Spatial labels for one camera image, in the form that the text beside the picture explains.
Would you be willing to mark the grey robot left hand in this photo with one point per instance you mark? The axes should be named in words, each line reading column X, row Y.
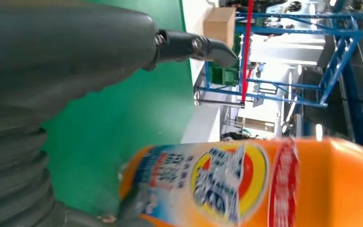
column 59, row 53

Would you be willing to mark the green table mat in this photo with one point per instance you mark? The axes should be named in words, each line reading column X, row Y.
column 106, row 125

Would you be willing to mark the white low table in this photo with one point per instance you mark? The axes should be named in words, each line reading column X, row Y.
column 194, row 18

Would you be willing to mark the white tilted table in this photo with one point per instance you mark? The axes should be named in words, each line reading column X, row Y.
column 200, row 128

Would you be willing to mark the brown cardboard box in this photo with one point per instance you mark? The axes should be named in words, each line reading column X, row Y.
column 219, row 25

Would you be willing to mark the green crate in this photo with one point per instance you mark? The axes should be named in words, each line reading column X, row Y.
column 222, row 75

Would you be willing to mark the red pole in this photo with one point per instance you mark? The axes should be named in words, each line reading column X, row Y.
column 247, row 47

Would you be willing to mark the blue metal rack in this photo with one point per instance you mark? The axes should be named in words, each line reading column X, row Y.
column 335, row 62

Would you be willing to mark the steel table frame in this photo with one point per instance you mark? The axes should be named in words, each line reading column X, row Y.
column 219, row 102

